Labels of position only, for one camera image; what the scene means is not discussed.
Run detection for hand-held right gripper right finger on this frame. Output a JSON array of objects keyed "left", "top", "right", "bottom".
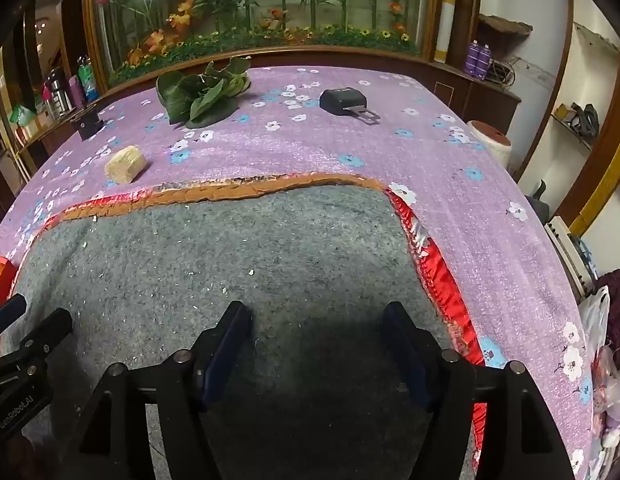
[{"left": 382, "top": 302, "right": 576, "bottom": 480}]

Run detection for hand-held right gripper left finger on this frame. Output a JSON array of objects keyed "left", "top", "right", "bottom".
[{"left": 61, "top": 301, "right": 255, "bottom": 480}]

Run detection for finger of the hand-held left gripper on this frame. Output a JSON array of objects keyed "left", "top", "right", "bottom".
[
  {"left": 0, "top": 307, "right": 74, "bottom": 386},
  {"left": 0, "top": 294, "right": 28, "bottom": 339}
]

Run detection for grey felt mat red border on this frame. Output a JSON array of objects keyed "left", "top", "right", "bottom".
[{"left": 0, "top": 172, "right": 506, "bottom": 480}]

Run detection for beige cylindrical snack piece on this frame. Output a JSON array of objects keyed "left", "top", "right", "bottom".
[{"left": 104, "top": 145, "right": 147, "bottom": 184}]

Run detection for white plastic bag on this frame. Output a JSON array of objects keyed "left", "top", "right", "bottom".
[{"left": 577, "top": 290, "right": 612, "bottom": 361}]

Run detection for white folded rack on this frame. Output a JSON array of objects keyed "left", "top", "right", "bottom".
[{"left": 545, "top": 215, "right": 599, "bottom": 297}]

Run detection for green packet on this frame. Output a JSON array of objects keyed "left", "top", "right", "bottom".
[{"left": 8, "top": 105, "right": 38, "bottom": 131}]

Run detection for small black box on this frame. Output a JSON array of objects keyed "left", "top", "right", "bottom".
[{"left": 72, "top": 112, "right": 104, "bottom": 141}]

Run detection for maroon cloth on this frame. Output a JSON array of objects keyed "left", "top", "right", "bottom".
[{"left": 595, "top": 269, "right": 620, "bottom": 356}]

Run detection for purple floral blanket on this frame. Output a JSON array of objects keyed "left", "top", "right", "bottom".
[{"left": 0, "top": 66, "right": 598, "bottom": 480}]

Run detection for steel thermos flask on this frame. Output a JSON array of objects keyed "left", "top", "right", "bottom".
[{"left": 44, "top": 67, "right": 73, "bottom": 116}]

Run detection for pink bottle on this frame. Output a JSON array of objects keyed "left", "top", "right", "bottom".
[{"left": 68, "top": 76, "right": 86, "bottom": 110}]

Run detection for green bottle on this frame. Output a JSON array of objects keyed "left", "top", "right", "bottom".
[{"left": 77, "top": 56, "right": 100, "bottom": 102}]

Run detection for green bok choy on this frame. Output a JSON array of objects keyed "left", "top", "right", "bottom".
[{"left": 156, "top": 56, "right": 251, "bottom": 128}]

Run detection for wooden shelf unit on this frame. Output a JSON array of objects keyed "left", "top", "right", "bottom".
[{"left": 0, "top": 0, "right": 90, "bottom": 171}]

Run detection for black seat belt buckle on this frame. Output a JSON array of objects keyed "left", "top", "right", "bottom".
[{"left": 319, "top": 88, "right": 381, "bottom": 122}]

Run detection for wooden cabinet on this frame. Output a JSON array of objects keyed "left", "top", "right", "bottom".
[{"left": 430, "top": 60, "right": 522, "bottom": 122}]

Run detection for dark shoes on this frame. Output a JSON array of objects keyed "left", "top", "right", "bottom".
[{"left": 570, "top": 102, "right": 601, "bottom": 138}]

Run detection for white yellow striped roll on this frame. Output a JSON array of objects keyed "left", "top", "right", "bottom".
[{"left": 436, "top": 0, "right": 461, "bottom": 64}]

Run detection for glass case with artificial plants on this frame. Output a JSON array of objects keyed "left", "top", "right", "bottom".
[{"left": 84, "top": 0, "right": 441, "bottom": 88}]

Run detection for wire basket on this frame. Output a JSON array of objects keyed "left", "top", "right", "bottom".
[{"left": 490, "top": 57, "right": 517, "bottom": 86}]

